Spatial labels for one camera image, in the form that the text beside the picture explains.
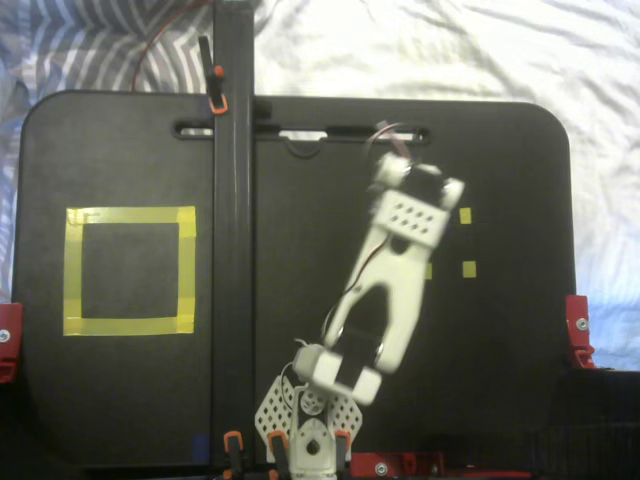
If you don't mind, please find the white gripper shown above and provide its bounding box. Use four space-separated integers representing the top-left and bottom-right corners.
367 151 412 215

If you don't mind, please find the white grey patterned bedsheet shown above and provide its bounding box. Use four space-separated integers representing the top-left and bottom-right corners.
0 0 640 371

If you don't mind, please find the orange black spring clamp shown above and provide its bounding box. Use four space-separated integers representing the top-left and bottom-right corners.
222 430 247 480
333 429 352 464
267 432 291 479
198 35 230 116

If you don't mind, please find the yellow tape square outline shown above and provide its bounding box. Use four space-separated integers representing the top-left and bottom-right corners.
62 205 197 337

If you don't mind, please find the black curved backdrop sheet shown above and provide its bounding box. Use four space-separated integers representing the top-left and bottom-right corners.
0 367 640 480

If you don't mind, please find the red white servo cable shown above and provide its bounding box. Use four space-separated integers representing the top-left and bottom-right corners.
366 121 419 157

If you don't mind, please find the red plastic corner bracket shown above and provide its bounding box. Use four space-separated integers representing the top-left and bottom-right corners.
0 302 25 385
564 294 597 370

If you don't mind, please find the red post base bracket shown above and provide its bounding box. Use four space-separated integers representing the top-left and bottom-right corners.
349 451 446 479

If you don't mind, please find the thin red wire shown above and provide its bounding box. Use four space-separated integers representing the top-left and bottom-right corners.
130 0 211 94

